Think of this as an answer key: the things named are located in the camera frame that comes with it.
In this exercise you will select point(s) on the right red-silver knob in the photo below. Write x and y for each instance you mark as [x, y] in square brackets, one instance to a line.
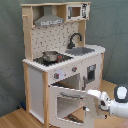
[74, 69]

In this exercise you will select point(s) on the red-silver knob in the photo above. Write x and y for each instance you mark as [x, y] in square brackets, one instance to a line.
[56, 75]
[74, 69]

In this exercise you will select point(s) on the wooden toy kitchen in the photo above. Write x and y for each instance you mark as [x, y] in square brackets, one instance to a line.
[38, 78]

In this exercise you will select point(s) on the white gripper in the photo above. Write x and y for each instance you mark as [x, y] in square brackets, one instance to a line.
[98, 103]

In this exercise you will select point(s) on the black faucet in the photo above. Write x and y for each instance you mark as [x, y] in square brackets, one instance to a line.
[74, 39]

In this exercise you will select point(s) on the toy microwave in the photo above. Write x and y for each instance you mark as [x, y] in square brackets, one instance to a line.
[77, 11]

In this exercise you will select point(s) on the left red-silver knob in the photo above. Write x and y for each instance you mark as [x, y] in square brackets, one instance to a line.
[56, 75]

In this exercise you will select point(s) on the silver cooking pot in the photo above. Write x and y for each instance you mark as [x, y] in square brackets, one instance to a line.
[50, 56]

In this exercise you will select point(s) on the white dishwasher door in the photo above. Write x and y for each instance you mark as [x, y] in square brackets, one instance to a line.
[91, 71]

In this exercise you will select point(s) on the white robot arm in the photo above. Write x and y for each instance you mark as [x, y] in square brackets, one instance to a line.
[119, 104]

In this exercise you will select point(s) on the grey sink basin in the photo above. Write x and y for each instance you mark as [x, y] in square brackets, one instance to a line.
[79, 51]

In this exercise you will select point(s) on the grey range hood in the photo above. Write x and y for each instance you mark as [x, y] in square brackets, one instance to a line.
[48, 18]

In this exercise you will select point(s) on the white oven door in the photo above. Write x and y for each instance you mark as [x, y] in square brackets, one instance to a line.
[65, 101]

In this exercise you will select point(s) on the black stovetop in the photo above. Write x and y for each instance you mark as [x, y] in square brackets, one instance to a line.
[60, 58]

